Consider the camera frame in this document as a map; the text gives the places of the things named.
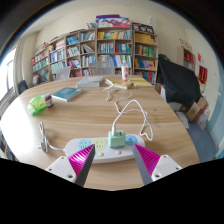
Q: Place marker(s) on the cardboard box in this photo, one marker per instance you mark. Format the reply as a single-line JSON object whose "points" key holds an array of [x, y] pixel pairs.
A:
{"points": [[196, 110]]}

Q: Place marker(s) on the white power strip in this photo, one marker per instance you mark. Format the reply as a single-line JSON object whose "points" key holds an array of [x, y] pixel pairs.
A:
{"points": [[110, 154]]}

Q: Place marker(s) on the red wall hanging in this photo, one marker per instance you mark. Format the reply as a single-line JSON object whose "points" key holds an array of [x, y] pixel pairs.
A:
{"points": [[202, 75]]}

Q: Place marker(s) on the light green charger block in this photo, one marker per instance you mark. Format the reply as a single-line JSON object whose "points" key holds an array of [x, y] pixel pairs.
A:
{"points": [[116, 139]]}

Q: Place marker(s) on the small dark jar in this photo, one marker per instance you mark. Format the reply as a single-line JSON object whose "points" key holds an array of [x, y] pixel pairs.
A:
{"points": [[49, 100]]}

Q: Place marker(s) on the papers on floor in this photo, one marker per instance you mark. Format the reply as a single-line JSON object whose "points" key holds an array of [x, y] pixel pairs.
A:
{"points": [[182, 119]]}

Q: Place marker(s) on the flat yellow book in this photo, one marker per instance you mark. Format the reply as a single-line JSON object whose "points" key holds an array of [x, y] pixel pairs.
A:
{"points": [[141, 81]]}

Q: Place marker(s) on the black cloth cover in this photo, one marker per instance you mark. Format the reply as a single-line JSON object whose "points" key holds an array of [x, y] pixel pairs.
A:
{"points": [[178, 81]]}

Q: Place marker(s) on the teal book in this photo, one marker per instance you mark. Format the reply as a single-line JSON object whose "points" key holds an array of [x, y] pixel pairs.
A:
{"points": [[67, 93]]}

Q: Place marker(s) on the white bottle with red label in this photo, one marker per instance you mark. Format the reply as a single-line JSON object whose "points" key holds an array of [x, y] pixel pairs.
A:
{"points": [[125, 71]]}

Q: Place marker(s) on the grey mesh chair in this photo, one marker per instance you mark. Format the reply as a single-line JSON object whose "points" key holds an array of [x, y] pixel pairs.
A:
{"points": [[101, 67]]}

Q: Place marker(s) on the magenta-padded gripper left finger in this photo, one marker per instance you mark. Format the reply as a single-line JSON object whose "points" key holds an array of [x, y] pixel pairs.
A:
{"points": [[63, 168]]}

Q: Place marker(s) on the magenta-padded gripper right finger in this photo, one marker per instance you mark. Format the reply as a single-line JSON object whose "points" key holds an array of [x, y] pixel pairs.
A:
{"points": [[163, 166]]}

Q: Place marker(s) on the small wall shelf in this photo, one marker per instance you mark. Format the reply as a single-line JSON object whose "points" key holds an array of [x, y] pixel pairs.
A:
{"points": [[188, 59]]}

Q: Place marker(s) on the green plastic bag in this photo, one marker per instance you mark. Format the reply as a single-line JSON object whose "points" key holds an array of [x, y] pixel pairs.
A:
{"points": [[36, 105]]}

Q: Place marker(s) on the wooden bookshelf unit with books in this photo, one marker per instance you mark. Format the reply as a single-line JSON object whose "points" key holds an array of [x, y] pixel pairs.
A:
{"points": [[110, 46]]}

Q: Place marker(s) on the dark chair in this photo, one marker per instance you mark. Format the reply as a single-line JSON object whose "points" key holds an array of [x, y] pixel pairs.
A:
{"points": [[22, 86]]}

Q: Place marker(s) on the thick yellow book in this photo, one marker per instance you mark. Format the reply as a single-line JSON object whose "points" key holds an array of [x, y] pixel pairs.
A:
{"points": [[121, 84]]}

